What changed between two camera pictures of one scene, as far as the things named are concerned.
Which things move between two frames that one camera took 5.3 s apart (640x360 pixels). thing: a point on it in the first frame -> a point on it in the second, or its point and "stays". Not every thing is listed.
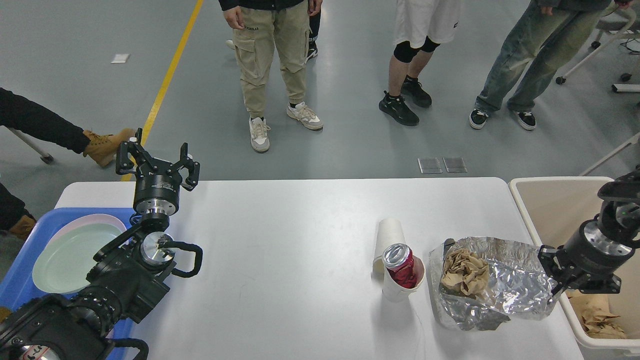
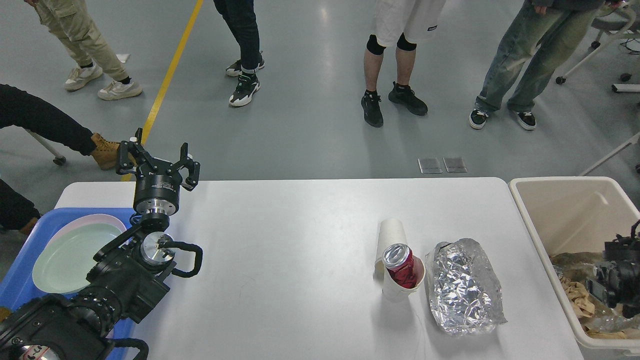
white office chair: x=614 y=26 stays
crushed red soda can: x=399 y=260 stays
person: x=314 y=20 -> x=240 y=16
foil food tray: x=520 y=284 -> x=598 y=316
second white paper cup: x=390 y=232 stays
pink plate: x=84 y=219 stays
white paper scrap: x=121 y=58 stays
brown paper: x=464 y=271 -> x=579 y=297
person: x=261 y=28 -> x=72 y=21
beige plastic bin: x=555 y=209 stays
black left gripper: x=157 y=190 stays
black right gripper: x=590 y=249 -> x=617 y=282
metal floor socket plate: x=433 y=165 stays
